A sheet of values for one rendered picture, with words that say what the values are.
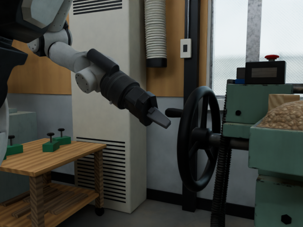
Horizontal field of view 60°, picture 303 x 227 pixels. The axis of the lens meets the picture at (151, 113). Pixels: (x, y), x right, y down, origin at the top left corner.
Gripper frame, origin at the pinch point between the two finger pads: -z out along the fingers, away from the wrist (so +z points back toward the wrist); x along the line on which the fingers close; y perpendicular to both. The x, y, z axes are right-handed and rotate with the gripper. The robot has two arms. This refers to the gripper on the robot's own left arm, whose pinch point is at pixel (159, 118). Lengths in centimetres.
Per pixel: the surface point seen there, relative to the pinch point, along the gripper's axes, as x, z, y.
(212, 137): -6.0, -12.2, 6.4
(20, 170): -63, 60, -45
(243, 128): 5.1, -18.1, 8.0
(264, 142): 24.4, -23.2, -1.8
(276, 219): 10.6, -31.8, -5.6
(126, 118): -104, 59, 20
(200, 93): 2.7, -4.5, 10.9
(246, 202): -142, -37, 35
